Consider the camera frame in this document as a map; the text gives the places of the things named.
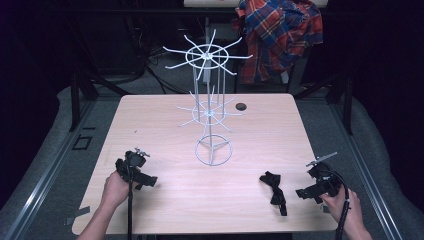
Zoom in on black metal stand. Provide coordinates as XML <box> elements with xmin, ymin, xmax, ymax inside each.
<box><xmin>68</xmin><ymin>68</ymin><xmax>131</xmax><ymax>133</ymax></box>
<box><xmin>293</xmin><ymin>71</ymin><xmax>354</xmax><ymax>136</ymax></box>

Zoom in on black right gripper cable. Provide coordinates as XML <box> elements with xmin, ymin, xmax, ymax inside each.
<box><xmin>320</xmin><ymin>169</ymin><xmax>352</xmax><ymax>240</ymax></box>

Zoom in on aluminium floor rail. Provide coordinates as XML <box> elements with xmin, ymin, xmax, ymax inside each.
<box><xmin>3</xmin><ymin>99</ymin><xmax>98</xmax><ymax>240</ymax></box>
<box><xmin>329</xmin><ymin>99</ymin><xmax>406</xmax><ymax>240</ymax></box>

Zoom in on red blue plaid shirt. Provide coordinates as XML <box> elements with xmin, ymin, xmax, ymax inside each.
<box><xmin>232</xmin><ymin>0</ymin><xmax>325</xmax><ymax>85</ymax></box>

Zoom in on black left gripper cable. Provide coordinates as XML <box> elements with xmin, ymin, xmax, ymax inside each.
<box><xmin>126</xmin><ymin>162</ymin><xmax>135</xmax><ymax>240</ymax></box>

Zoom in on grey tape strip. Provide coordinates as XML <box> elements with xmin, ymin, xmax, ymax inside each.
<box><xmin>63</xmin><ymin>205</ymin><xmax>92</xmax><ymax>226</ymax></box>

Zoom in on black floor cables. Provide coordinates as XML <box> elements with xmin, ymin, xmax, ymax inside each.
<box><xmin>99</xmin><ymin>43</ymin><xmax>201</xmax><ymax>95</ymax></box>

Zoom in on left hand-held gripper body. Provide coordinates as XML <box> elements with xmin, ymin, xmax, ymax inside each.
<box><xmin>114</xmin><ymin>147</ymin><xmax>151</xmax><ymax>184</ymax></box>

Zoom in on person's left hand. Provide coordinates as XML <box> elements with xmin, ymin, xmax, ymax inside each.
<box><xmin>100</xmin><ymin>170</ymin><xmax>138</xmax><ymax>210</ymax></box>

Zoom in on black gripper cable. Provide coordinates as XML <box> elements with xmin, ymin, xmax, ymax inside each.
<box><xmin>126</xmin><ymin>162</ymin><xmax>135</xmax><ymax>240</ymax></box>
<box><xmin>320</xmin><ymin>169</ymin><xmax>352</xmax><ymax>240</ymax></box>

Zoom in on person's right hand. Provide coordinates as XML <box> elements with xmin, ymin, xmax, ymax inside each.
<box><xmin>319</xmin><ymin>186</ymin><xmax>365</xmax><ymax>232</ymax></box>

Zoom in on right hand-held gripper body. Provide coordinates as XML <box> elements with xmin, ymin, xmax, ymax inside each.
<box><xmin>305</xmin><ymin>151</ymin><xmax>343</xmax><ymax>198</ymax></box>

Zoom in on white wire display rack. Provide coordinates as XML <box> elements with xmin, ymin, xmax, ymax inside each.
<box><xmin>162</xmin><ymin>28</ymin><xmax>254</xmax><ymax>167</ymax></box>

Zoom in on black bow tie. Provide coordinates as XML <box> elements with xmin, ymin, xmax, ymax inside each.
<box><xmin>258</xmin><ymin>170</ymin><xmax>289</xmax><ymax>217</ymax></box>

